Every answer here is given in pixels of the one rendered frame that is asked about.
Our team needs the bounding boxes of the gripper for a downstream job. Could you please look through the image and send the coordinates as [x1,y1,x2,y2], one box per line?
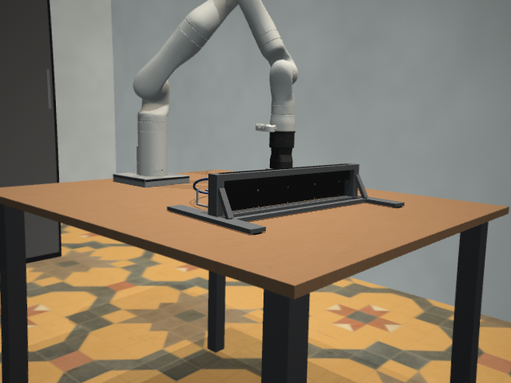
[255,114,295,169]

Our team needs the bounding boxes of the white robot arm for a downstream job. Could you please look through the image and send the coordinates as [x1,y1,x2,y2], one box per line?
[133,0,298,176]

